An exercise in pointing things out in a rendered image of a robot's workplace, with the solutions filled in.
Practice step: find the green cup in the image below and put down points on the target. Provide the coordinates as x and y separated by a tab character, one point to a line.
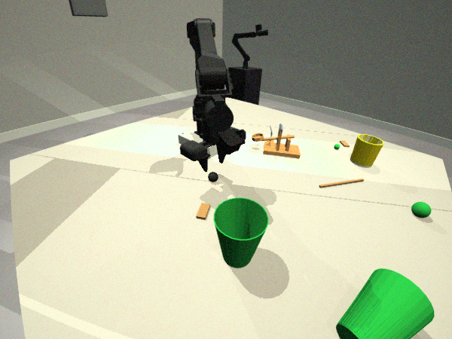
389	306
240	224

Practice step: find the yellow tapered cup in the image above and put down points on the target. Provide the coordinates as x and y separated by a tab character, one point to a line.
365	150

